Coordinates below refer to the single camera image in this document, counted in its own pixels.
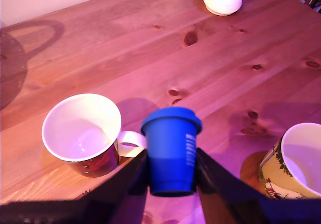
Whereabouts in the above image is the blue coffee capsule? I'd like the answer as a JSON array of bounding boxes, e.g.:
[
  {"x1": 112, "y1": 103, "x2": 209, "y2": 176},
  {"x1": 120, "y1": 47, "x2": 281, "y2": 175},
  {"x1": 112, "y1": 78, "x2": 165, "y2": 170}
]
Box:
[{"x1": 140, "y1": 106, "x2": 203, "y2": 197}]

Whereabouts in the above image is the red patterned mug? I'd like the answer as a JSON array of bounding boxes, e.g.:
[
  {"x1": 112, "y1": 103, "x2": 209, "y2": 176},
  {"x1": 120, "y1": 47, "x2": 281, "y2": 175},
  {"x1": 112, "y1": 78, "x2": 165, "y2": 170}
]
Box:
[{"x1": 41, "y1": 93, "x2": 147, "y2": 178}]

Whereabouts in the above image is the yellow cartoon print mug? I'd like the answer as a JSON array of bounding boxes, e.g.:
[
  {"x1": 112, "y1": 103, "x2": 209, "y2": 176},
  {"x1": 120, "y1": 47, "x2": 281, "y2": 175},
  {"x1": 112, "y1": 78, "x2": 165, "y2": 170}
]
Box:
[{"x1": 258, "y1": 122, "x2": 321, "y2": 200}]

